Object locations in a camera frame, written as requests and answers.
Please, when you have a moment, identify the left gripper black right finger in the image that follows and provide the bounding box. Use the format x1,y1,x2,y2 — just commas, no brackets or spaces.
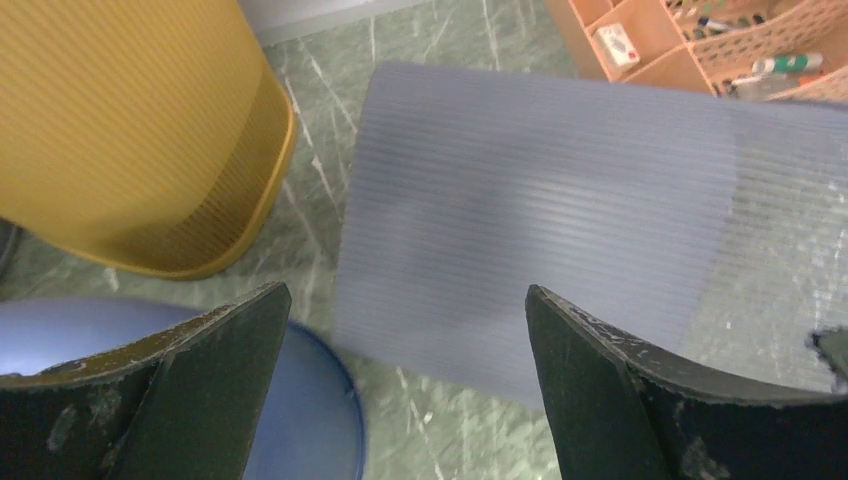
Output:
525,285,847,479

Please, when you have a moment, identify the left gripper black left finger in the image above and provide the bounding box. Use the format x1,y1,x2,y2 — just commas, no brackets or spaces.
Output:
1,282,292,479

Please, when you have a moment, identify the blue plastic bin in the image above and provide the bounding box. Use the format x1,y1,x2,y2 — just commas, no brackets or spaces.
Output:
1,297,366,480

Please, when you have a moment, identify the dark grey mesh bin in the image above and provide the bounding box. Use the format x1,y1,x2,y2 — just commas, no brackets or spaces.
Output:
333,61,847,407

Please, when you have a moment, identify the yellow mesh bin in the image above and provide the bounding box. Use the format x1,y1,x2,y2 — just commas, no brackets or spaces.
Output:
1,1,296,279

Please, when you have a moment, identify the white box in organizer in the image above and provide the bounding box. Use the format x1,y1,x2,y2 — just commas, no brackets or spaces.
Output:
593,23,641,74

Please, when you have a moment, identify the green white marker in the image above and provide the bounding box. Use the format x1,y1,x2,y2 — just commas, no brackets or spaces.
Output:
751,52,824,75

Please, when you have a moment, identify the orange mesh file organizer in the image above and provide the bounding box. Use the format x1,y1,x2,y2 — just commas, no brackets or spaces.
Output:
547,1,847,103

